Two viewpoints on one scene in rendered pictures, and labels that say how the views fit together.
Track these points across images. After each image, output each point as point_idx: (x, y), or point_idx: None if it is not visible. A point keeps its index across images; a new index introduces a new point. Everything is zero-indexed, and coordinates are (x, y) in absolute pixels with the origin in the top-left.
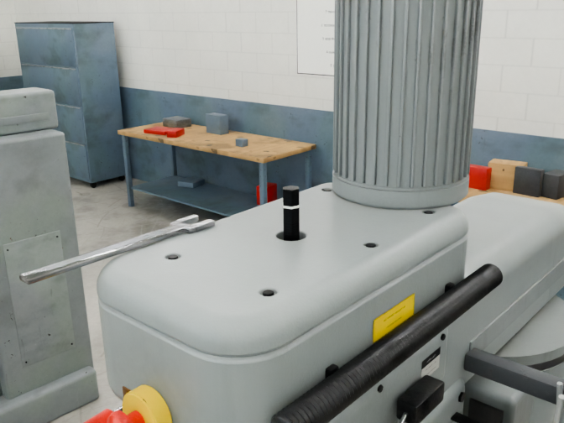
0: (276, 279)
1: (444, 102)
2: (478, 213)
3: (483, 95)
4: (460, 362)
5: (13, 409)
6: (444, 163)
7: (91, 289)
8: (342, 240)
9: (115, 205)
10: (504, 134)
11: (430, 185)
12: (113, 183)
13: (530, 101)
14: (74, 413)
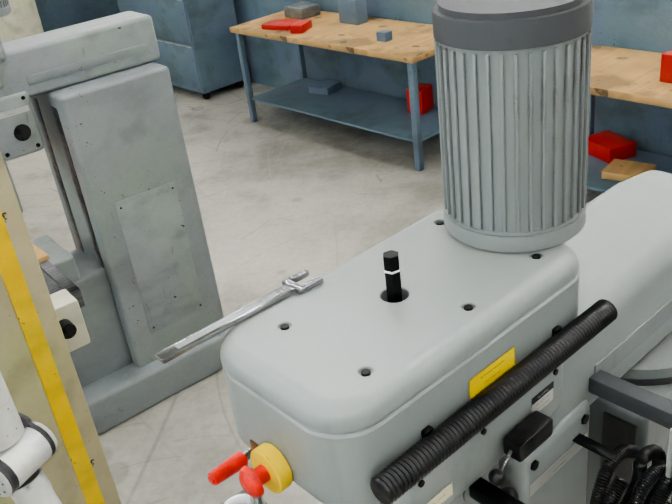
0: (374, 355)
1: (548, 150)
2: (624, 209)
3: None
4: (583, 386)
5: (145, 377)
6: (552, 206)
7: (215, 233)
8: (441, 301)
9: (235, 121)
10: None
11: (537, 229)
12: (230, 91)
13: None
14: (210, 379)
